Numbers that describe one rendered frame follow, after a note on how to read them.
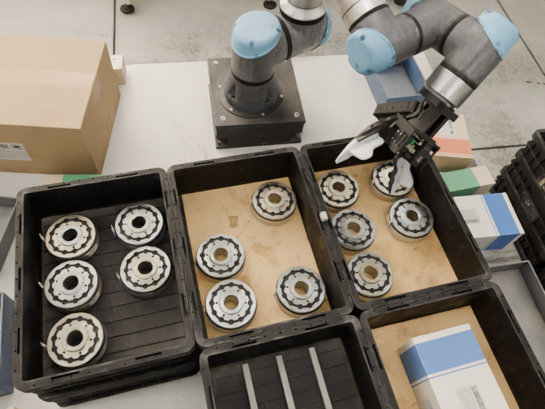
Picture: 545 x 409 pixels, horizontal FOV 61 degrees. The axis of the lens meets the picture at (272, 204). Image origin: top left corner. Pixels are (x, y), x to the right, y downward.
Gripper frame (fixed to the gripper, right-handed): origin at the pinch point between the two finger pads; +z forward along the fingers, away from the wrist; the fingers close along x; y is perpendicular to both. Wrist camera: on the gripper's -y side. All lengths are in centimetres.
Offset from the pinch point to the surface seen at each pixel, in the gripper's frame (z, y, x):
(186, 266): 31.0, 4.1, -21.5
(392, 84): -15, -62, 33
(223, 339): 33.1, 17.7, -14.0
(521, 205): -9, -44, 100
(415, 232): 5.2, -1.5, 23.0
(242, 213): 25.3, -14.2, -8.9
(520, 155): -22, -54, 91
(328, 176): 8.7, -17.6, 5.7
